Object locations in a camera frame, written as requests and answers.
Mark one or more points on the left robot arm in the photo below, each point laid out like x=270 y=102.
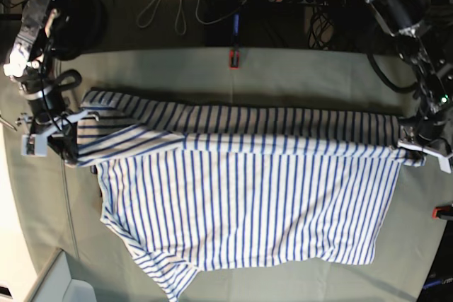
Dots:
x=406 y=21

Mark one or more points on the black round base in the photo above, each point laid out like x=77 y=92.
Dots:
x=79 y=28

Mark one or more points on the red clamp right edge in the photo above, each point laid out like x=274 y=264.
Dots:
x=443 y=212

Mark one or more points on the red clamp edge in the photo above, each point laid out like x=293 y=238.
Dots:
x=234 y=58
x=443 y=212

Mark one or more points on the white bin bottom left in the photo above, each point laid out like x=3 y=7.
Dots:
x=55 y=283

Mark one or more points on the green table cloth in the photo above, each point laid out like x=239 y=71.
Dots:
x=58 y=208

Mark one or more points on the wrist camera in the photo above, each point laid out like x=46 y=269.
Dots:
x=445 y=164
x=34 y=145

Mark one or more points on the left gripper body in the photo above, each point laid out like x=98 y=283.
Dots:
x=428 y=139

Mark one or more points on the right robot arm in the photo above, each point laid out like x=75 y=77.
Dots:
x=52 y=30

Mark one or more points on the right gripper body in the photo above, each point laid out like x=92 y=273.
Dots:
x=56 y=125

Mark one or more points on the blue white striped t-shirt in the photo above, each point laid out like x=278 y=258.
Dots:
x=192 y=188

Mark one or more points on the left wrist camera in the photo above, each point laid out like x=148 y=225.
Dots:
x=445 y=164

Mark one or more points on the red clamp centre edge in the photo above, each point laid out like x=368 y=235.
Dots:
x=234 y=58

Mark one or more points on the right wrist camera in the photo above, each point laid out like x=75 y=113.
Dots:
x=34 y=145

